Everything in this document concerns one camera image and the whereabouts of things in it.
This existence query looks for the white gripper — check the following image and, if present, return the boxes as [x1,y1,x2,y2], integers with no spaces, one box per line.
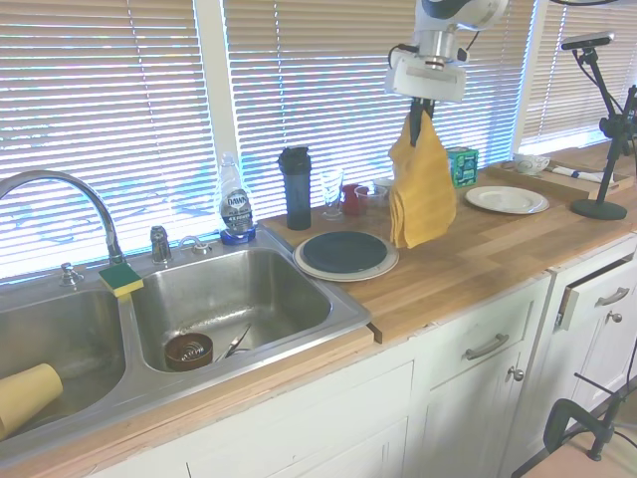
[384,47,468,148]

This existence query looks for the yellow cloth towel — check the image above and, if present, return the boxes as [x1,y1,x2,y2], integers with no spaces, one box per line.
[387,115,458,250]

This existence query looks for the white dinner plate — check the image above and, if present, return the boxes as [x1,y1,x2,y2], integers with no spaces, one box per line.
[465,185,550,215]

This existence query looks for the dark blue plate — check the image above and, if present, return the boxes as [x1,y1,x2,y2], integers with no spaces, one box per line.
[303,231,388,274]

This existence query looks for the large cream plate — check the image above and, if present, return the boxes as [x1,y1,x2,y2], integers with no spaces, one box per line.
[292,230,400,283]

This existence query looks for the teal cardboard box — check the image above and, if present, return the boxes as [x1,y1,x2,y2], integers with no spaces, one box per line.
[446,146,480,189]

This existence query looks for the clear plastic cup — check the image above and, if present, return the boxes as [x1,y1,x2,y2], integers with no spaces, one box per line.
[353,185,388,225]

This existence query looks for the white window blind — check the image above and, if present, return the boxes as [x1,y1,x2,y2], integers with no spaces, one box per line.
[520,0,637,148]
[0,0,220,286]
[223,0,536,221]

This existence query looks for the red mug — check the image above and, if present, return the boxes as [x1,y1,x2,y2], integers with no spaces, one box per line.
[340,183,372,217]

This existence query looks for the white patterned teacup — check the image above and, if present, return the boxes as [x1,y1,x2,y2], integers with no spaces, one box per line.
[512,152,551,175]

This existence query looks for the tall clear drinking glass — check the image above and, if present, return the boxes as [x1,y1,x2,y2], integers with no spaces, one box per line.
[319,168,345,222]

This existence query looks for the black shaker bottle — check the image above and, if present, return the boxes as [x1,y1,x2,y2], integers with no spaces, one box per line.
[277,145,314,231]

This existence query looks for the rolled white napkin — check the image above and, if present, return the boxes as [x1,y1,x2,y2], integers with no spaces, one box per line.
[550,166,606,183]

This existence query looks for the wooden serving tray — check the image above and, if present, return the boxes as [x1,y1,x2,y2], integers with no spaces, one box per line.
[485,158,636,200]

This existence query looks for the clear Dawn soap bottle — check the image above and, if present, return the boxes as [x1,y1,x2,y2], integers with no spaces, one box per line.
[218,151,260,246]

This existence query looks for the white open drawer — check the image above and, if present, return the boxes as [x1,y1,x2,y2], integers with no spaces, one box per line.
[554,256,637,333]

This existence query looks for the white sink plug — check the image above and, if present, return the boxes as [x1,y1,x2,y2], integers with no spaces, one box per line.
[177,234,210,255]

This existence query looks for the stainless double sink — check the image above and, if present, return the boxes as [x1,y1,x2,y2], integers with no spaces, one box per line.
[0,226,372,444]

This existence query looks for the metal tongs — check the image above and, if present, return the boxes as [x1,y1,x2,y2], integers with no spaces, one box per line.
[218,323,253,360]

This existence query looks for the white counter cabinet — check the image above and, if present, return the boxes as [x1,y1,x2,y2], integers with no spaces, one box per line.
[84,226,637,478]

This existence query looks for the dark metal clamp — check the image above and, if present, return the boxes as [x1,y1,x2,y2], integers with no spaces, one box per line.
[542,397,616,462]

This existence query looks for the chrome arched faucet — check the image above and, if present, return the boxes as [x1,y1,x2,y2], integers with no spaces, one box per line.
[0,169,125,265]

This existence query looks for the green yellow sponge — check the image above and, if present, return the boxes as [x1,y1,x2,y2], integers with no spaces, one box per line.
[98,263,144,299]

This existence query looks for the brown bowl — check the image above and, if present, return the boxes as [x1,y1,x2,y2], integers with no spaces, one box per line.
[164,332,215,372]

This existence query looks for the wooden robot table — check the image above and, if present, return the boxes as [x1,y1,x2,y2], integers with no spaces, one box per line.
[512,437,637,478]

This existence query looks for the chrome sink sprayer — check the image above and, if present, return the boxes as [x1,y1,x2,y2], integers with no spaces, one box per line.
[58,262,84,288]

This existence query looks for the yellow plastic cup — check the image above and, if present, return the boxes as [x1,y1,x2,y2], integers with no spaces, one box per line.
[0,362,65,442]

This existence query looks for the silver bar camera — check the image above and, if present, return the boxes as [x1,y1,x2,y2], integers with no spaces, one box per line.
[560,30,616,51]

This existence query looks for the black desk camera stand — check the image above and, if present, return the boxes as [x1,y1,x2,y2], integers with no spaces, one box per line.
[569,47,637,221]

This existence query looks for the silver drawer handle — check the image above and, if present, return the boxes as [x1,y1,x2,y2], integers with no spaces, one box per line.
[465,332,510,360]
[594,286,631,307]

